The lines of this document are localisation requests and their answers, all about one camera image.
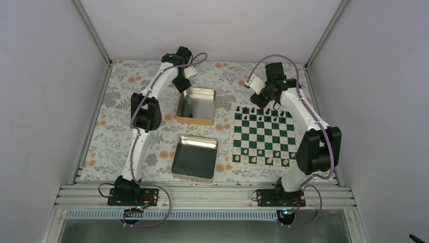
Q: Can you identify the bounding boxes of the gold metal tin box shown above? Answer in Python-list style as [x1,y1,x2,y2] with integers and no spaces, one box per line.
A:
[176,87,217,126]

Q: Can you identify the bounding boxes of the metal tin lid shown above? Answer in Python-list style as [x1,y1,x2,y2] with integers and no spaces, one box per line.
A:
[171,135,219,183]

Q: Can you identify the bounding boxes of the green white chess board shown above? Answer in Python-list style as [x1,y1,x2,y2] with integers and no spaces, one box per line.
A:
[230,103,298,169]

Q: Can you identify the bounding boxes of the front aluminium rail base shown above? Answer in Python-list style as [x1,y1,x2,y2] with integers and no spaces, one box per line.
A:
[54,182,357,210]

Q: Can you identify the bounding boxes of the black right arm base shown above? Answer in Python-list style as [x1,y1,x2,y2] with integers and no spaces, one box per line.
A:
[256,189,306,207]

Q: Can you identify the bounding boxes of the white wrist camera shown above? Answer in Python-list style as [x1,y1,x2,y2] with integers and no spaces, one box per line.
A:
[244,74,266,95]
[184,66,198,79]

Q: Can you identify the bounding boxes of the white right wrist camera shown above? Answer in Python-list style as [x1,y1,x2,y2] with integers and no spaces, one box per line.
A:
[244,74,266,95]

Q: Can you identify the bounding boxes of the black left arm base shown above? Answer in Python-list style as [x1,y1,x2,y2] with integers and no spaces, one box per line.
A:
[107,188,159,207]

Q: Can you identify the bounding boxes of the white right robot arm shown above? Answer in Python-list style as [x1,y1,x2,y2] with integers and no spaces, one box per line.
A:
[245,62,342,206]

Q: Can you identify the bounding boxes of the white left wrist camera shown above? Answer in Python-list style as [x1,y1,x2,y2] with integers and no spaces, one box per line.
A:
[184,66,198,79]

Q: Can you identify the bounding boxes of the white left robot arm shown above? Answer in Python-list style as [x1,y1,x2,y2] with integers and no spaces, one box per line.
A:
[118,46,193,183]

